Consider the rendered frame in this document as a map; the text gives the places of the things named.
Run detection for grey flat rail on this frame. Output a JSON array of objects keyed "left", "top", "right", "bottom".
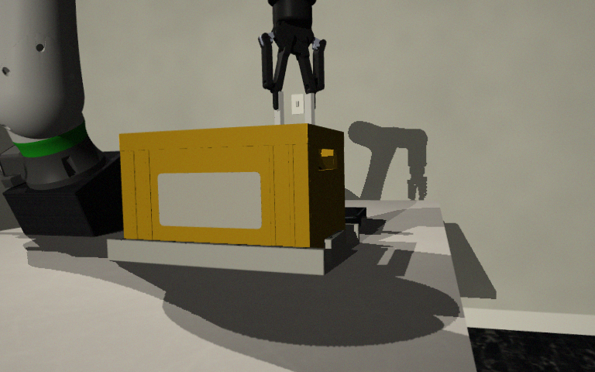
[{"left": 107, "top": 223, "right": 359, "bottom": 275}]

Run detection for yellow wooden crate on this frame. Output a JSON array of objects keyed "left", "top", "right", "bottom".
[{"left": 122, "top": 123, "right": 346, "bottom": 248}]

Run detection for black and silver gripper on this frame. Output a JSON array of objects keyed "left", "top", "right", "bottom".
[{"left": 258, "top": 0, "right": 326, "bottom": 125}]

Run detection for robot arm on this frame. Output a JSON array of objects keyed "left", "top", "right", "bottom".
[{"left": 0, "top": 0, "right": 105, "bottom": 190}]

